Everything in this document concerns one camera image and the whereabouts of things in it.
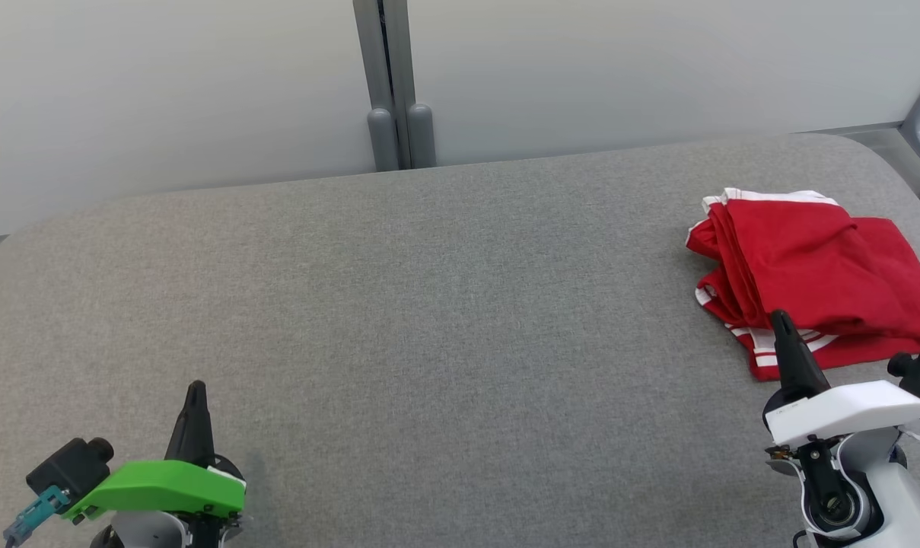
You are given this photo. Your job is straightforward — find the red basketball jersey white sleeves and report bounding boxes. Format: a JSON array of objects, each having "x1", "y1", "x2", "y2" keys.
[{"x1": 686, "y1": 216, "x2": 920, "y2": 382}]

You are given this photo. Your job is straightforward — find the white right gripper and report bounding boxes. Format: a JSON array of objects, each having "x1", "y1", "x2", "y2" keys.
[{"x1": 763, "y1": 309, "x2": 920, "y2": 447}]

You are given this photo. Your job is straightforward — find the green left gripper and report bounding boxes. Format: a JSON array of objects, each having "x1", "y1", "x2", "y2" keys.
[{"x1": 62, "y1": 380, "x2": 248, "y2": 524}]

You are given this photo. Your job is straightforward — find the teal left camera connector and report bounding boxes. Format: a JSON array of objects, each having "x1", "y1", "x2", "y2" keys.
[{"x1": 3, "y1": 486, "x2": 72, "y2": 546}]

